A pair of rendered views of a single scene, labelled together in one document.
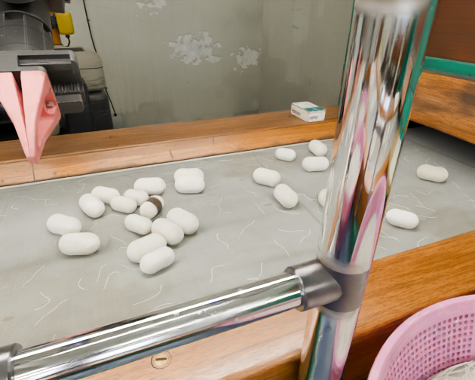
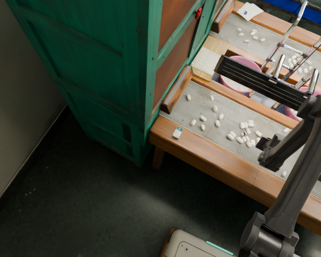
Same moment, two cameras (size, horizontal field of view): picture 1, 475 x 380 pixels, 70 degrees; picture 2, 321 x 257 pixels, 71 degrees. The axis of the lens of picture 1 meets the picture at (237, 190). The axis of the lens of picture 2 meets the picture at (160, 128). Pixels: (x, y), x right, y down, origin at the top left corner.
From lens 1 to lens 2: 137 cm
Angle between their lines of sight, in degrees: 80
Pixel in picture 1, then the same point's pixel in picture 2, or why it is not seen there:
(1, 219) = not seen: hidden behind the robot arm
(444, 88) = (178, 91)
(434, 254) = (222, 91)
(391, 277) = (232, 94)
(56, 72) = (263, 142)
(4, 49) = not seen: hidden behind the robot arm
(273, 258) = (235, 110)
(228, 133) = (208, 143)
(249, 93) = not seen: outside the picture
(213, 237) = (238, 121)
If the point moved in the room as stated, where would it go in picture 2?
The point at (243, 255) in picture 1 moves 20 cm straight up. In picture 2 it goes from (238, 114) to (253, 96)
